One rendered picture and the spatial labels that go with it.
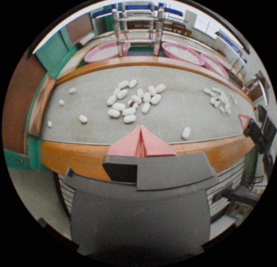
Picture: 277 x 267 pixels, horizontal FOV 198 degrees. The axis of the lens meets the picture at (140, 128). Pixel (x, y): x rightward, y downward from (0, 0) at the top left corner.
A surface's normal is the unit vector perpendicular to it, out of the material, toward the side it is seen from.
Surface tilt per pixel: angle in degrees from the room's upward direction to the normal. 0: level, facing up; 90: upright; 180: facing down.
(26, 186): 90
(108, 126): 0
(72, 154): 0
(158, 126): 0
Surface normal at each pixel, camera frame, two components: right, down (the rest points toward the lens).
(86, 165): 0.00, -0.24
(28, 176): 1.00, 0.04
